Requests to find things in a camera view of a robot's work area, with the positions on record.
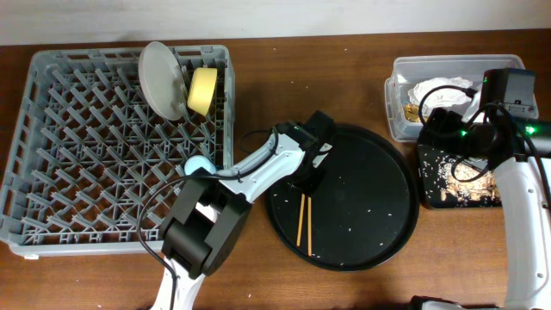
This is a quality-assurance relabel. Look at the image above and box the wooden chopstick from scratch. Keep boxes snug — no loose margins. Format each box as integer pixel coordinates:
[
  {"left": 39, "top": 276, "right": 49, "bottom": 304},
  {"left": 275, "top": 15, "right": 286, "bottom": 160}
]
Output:
[
  {"left": 307, "top": 196, "right": 313, "bottom": 257},
  {"left": 296, "top": 194, "right": 306, "bottom": 247}
]

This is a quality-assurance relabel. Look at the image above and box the white paper napkin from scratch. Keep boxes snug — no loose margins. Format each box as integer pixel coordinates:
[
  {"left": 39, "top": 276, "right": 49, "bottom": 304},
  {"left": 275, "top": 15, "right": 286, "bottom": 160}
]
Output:
[{"left": 408, "top": 77, "right": 474, "bottom": 116}]

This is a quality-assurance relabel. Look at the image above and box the gold snack wrapper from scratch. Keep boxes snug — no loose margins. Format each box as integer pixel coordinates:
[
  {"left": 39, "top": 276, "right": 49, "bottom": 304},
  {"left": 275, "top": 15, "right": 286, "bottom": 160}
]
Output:
[{"left": 403, "top": 103, "right": 421, "bottom": 122}]

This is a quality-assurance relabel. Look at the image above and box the food scraps and rice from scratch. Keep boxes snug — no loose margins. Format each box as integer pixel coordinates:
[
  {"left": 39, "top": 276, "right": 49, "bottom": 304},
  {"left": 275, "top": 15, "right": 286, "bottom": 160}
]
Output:
[{"left": 420, "top": 157, "right": 501, "bottom": 208}]

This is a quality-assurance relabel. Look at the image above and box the light blue plastic cup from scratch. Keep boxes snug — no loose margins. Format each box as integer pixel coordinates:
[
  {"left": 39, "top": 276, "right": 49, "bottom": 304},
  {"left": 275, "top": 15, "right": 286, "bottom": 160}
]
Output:
[{"left": 184, "top": 155, "right": 217, "bottom": 175}]

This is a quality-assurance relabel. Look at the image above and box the yellow bowl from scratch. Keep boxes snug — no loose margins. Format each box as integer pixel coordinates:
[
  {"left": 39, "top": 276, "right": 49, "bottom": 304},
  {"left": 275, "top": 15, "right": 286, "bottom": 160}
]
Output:
[{"left": 187, "top": 67, "right": 218, "bottom": 116}]

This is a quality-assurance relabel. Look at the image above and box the grey round plate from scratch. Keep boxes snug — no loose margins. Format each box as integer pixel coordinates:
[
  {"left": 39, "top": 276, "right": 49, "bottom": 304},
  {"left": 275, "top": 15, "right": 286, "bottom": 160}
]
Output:
[{"left": 139, "top": 41, "right": 185, "bottom": 121}]

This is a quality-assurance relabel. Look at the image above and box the pink plastic cup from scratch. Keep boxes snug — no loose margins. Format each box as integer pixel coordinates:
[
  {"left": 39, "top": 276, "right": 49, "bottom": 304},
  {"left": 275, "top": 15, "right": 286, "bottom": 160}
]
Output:
[{"left": 195, "top": 202, "right": 220, "bottom": 223}]

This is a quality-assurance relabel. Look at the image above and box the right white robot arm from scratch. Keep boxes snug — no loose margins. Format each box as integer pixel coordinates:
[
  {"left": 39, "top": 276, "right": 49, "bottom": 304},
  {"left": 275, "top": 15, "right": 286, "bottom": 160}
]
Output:
[{"left": 417, "top": 68, "right": 550, "bottom": 309}]

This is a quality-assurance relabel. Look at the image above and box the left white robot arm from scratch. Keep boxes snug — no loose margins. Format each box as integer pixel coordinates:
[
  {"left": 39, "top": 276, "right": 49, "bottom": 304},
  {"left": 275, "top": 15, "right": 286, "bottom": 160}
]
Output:
[{"left": 153, "top": 111, "right": 337, "bottom": 309}]

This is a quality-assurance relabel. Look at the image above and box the clear plastic waste bin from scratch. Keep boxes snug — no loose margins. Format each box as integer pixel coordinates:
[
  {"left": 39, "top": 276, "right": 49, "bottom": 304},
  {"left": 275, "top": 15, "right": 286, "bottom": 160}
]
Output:
[{"left": 384, "top": 54, "right": 524, "bottom": 143}]

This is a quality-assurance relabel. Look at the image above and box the black rectangular waste tray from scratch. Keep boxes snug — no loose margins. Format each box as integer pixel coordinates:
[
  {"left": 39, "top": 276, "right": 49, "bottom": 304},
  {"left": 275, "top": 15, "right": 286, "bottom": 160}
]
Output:
[{"left": 417, "top": 133, "right": 501, "bottom": 209}]

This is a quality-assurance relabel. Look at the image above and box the grey dishwasher rack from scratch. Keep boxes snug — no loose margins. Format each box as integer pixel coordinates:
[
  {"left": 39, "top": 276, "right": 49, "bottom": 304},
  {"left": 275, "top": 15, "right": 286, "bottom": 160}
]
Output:
[{"left": 1, "top": 45, "right": 235, "bottom": 258}]

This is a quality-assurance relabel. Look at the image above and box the round black serving tray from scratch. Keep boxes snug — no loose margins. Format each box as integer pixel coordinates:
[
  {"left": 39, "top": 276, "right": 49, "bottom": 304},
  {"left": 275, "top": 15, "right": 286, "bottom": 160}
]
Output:
[{"left": 266, "top": 124, "right": 420, "bottom": 271}]

